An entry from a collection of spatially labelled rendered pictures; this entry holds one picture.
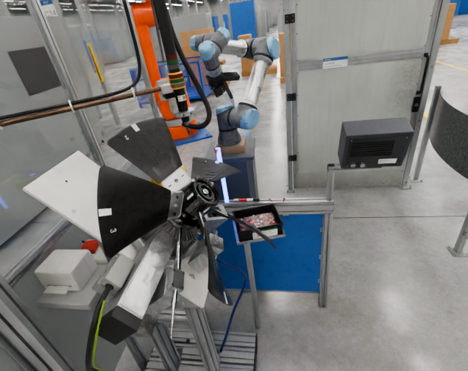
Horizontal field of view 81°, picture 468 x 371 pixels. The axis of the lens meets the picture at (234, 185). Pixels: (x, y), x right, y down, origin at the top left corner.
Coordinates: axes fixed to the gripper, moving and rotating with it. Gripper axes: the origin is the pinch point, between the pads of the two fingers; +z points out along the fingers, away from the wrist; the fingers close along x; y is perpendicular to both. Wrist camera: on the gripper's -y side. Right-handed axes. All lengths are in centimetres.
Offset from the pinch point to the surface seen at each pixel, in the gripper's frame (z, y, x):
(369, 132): -10, -34, 67
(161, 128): -41, 36, 35
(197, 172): -21, 35, 46
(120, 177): -60, 50, 61
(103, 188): -63, 53, 64
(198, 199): -38, 38, 67
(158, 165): -40, 44, 48
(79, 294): -16, 99, 61
